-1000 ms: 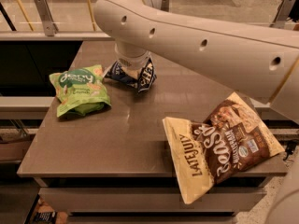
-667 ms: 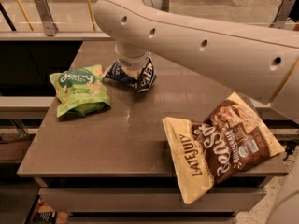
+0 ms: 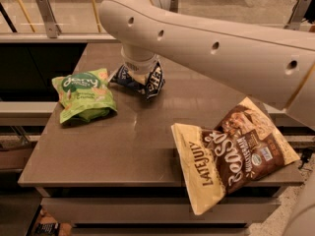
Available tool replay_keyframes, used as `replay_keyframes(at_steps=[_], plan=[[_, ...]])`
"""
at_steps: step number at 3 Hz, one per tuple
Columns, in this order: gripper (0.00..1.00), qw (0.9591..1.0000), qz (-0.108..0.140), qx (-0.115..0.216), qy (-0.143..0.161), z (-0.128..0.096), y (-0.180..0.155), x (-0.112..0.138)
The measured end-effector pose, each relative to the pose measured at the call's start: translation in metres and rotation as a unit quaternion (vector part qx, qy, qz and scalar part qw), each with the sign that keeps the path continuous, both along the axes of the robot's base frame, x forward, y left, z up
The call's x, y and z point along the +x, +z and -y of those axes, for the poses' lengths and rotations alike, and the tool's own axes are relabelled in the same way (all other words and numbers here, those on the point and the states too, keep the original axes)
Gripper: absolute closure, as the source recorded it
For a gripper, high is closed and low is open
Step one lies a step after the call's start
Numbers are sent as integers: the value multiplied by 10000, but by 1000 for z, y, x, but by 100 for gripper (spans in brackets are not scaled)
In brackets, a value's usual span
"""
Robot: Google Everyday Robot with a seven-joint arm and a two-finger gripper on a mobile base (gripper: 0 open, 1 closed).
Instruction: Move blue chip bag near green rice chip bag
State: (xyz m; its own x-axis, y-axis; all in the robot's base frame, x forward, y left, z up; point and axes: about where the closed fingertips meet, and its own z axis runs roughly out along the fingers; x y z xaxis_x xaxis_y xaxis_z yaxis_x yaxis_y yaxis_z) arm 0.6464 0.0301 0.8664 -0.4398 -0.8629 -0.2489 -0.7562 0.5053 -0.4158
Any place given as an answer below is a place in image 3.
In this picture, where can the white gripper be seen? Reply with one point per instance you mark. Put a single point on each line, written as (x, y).
(140, 66)

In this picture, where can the blue chip bag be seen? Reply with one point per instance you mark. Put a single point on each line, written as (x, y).
(154, 81)

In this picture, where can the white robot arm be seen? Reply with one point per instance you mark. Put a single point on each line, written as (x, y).
(275, 66)

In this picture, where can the green rice chip bag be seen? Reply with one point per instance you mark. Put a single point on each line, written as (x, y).
(84, 96)

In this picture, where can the brown Late July chip bag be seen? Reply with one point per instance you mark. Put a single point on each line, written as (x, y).
(246, 146)

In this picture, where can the yellow pole middle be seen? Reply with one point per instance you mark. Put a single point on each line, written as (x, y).
(96, 16)

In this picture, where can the yellow pole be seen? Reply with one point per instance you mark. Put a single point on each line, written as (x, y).
(26, 14)
(96, 16)

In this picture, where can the grey lower table shelf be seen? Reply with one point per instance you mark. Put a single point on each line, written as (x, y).
(158, 216)

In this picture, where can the yellow pole left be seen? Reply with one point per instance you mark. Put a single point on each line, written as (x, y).
(26, 14)

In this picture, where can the dark snack package on floor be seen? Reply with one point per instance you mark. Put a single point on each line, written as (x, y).
(47, 229)

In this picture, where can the metal railing bracket middle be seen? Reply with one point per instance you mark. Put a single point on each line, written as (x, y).
(174, 5)

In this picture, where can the metal railing bracket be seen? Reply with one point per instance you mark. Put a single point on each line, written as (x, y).
(298, 12)
(174, 5)
(51, 27)

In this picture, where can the metal railing bracket left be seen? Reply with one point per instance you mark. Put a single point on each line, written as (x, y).
(51, 27)

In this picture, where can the metal railing bracket right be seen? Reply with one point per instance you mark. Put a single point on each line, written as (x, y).
(298, 12)

